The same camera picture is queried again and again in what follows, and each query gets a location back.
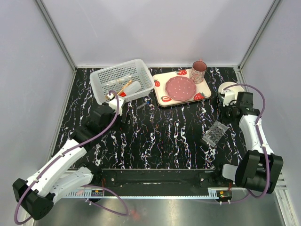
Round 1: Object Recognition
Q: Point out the blue capped test tube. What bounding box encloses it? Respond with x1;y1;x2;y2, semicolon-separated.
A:
137;101;149;110

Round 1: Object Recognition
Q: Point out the wooden test tube clamp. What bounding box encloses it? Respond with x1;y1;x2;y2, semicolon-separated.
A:
107;80;133;100

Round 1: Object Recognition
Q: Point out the clear plastic funnel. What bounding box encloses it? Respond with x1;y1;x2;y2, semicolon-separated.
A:
104;76;129;87

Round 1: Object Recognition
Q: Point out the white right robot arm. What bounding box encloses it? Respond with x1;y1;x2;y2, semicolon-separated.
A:
213;89;283;194

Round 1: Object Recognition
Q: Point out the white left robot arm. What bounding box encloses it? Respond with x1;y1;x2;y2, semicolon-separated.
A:
12;103;123;225

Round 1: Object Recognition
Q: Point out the white paper bowl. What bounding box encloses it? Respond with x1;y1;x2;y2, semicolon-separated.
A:
218;82;245;104

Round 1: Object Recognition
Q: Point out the white squeeze bottle red cap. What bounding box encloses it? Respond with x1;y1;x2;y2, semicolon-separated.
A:
119;81;141;97

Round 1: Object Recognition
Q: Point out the clear test tube rack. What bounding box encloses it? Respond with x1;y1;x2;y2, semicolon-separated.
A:
202;121;228;147

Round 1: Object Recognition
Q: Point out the white perforated plastic basket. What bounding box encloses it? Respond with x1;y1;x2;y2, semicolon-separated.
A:
90;59;155;105

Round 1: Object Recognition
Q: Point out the pink patterned mug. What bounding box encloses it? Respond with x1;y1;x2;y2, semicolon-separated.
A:
190;60;207;84

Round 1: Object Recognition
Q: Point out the pink dotted plate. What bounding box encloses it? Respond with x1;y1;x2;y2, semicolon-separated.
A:
165;76;197;102

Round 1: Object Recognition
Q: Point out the left controller box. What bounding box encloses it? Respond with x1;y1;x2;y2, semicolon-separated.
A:
91;189;104;198

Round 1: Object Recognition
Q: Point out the controller box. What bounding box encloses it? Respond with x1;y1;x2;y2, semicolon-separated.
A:
91;189;104;198
217;190;232;202

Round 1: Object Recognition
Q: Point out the right controller box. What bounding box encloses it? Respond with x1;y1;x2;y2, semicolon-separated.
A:
217;190;232;202

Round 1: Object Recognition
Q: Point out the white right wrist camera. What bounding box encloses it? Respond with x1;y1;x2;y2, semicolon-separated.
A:
222;89;236;106

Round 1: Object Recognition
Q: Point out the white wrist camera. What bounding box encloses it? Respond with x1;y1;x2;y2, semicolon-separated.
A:
222;89;236;106
109;96;125;116

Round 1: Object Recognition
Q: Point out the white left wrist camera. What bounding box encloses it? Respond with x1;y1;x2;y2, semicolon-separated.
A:
109;96;125;116

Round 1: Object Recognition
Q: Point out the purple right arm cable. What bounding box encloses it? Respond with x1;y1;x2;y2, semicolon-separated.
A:
222;84;271;204

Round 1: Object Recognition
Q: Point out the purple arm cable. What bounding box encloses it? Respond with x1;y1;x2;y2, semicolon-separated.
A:
222;84;271;204
14;89;129;226

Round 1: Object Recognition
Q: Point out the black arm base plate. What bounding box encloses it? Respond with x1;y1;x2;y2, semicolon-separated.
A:
91;169;234;197

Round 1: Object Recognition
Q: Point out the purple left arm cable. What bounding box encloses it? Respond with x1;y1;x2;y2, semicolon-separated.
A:
14;89;129;226

